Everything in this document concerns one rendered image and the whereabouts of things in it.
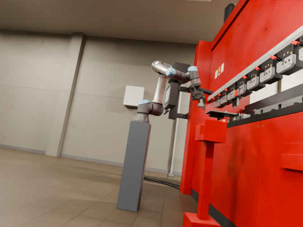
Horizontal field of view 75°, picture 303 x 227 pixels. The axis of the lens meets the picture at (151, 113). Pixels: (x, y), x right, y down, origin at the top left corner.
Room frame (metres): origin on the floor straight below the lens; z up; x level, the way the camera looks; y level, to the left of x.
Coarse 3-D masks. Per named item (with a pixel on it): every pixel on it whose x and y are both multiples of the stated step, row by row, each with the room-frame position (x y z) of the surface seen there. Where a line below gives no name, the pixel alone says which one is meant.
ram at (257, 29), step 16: (256, 0) 1.61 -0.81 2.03; (272, 0) 1.37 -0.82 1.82; (288, 0) 1.19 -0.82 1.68; (240, 16) 1.92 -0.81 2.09; (256, 16) 1.59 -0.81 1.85; (272, 16) 1.36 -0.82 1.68; (288, 16) 1.18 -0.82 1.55; (240, 32) 1.89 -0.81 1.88; (256, 32) 1.58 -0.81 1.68; (272, 32) 1.35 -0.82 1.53; (288, 32) 1.18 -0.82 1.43; (224, 48) 2.32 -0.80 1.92; (240, 48) 1.87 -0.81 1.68; (256, 48) 1.56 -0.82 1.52; (224, 64) 2.28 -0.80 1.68; (240, 64) 1.84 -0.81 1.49; (256, 64) 1.55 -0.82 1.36; (224, 80) 2.23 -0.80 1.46; (208, 96) 2.79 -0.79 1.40
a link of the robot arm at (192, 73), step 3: (192, 66) 1.49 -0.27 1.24; (195, 66) 1.49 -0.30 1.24; (189, 69) 1.50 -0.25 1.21; (192, 69) 1.48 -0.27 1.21; (195, 69) 1.48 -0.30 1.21; (189, 72) 1.50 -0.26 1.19; (192, 72) 1.49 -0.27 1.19; (195, 72) 1.48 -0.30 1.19; (186, 75) 1.54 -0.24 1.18; (189, 75) 1.51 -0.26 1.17; (192, 75) 1.49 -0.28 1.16; (195, 75) 1.48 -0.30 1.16; (198, 75) 1.50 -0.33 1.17; (189, 78) 1.54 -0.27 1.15; (192, 78) 1.50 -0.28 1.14; (195, 78) 1.48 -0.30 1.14
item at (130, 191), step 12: (132, 132) 1.82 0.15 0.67; (144, 132) 1.81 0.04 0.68; (132, 144) 1.82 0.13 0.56; (144, 144) 1.81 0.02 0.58; (132, 156) 1.82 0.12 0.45; (144, 156) 1.81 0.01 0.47; (132, 168) 1.82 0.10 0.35; (144, 168) 1.92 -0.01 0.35; (132, 180) 1.82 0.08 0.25; (120, 192) 1.83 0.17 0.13; (132, 192) 1.81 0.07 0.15; (120, 204) 1.82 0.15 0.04; (132, 204) 1.81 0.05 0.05
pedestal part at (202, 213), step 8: (208, 144) 1.45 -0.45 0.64; (208, 152) 1.45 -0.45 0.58; (208, 160) 1.45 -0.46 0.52; (208, 168) 1.45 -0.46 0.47; (208, 176) 1.45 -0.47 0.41; (200, 184) 1.50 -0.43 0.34; (208, 184) 1.46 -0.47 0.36; (200, 192) 1.48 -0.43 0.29; (208, 192) 1.46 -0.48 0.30; (200, 200) 1.47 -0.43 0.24; (208, 200) 1.46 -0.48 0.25; (200, 208) 1.45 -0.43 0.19; (208, 208) 1.46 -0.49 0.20; (200, 216) 1.45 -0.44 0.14
